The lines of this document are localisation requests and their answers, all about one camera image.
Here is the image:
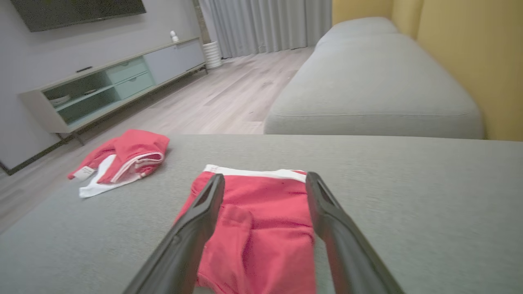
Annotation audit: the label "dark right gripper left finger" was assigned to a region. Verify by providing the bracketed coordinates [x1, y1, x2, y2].
[123, 174, 226, 294]

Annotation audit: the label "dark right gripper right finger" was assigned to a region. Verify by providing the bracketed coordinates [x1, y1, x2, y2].
[305, 171, 405, 294]

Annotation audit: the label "red shorts with white stripe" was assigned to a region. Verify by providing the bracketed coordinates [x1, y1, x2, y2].
[175, 164, 318, 294]

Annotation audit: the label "red and white shirt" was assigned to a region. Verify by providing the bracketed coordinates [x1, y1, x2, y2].
[67, 129, 170, 199]

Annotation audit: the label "grey fabric sofa ottoman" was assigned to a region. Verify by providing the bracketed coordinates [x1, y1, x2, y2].
[0, 134, 523, 294]

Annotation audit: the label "long grey fabric sofa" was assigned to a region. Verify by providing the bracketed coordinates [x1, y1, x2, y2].
[264, 16, 485, 140]

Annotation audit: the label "grey and green TV cabinet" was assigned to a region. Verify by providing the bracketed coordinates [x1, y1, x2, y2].
[18, 38, 208, 146]

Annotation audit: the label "white ribbed plant pot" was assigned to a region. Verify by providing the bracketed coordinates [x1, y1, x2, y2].
[202, 40, 224, 69]

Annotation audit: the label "grey pleated curtain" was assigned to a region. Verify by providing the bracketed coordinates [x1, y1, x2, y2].
[199, 0, 333, 59]

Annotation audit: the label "black wall television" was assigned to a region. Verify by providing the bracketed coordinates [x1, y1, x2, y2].
[10, 0, 147, 33]

